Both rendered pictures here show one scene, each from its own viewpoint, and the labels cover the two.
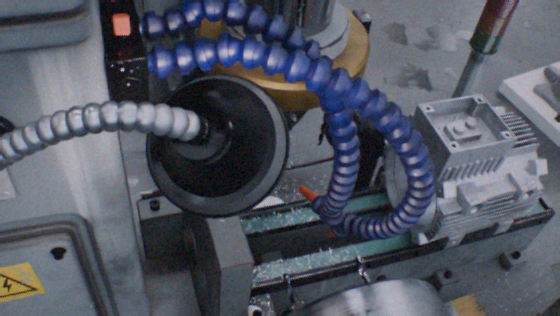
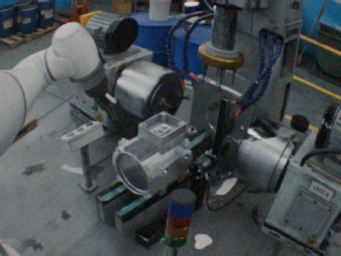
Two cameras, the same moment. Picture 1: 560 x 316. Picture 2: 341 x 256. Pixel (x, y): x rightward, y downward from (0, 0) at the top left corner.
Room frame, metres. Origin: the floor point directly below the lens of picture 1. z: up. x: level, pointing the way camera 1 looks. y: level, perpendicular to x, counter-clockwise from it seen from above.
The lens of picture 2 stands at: (1.49, -0.71, 1.80)
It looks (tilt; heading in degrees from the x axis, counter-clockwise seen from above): 34 degrees down; 152
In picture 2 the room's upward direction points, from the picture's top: 6 degrees clockwise
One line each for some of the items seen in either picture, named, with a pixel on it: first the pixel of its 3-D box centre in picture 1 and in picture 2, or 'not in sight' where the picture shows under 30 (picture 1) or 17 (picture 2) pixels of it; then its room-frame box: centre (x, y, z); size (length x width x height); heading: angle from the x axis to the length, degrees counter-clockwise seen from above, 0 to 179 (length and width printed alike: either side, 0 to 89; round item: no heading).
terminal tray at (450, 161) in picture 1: (459, 138); (161, 132); (0.59, -0.26, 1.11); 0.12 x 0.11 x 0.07; 116
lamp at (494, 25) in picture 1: (494, 19); (177, 226); (0.98, -0.39, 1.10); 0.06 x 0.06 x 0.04
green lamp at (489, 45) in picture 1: (486, 36); (176, 235); (0.98, -0.39, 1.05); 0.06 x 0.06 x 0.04
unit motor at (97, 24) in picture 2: not in sight; (99, 51); (-0.08, -0.31, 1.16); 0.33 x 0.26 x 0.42; 24
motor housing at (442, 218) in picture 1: (459, 173); (151, 161); (0.61, -0.30, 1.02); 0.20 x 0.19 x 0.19; 116
